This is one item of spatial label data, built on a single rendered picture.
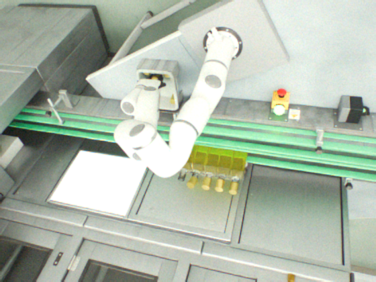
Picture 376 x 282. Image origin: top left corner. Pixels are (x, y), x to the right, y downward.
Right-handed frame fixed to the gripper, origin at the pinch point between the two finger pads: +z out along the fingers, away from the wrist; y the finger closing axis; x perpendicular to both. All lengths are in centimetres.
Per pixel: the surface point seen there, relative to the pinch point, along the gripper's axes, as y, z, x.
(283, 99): 57, 1, -5
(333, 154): 80, -7, -24
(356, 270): 171, 160, -309
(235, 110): 36.8, 0.2, -12.1
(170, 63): 7.3, 1.3, 7.3
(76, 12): -80, 63, 14
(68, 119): -50, -6, -24
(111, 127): -23.5, -7.1, -24.8
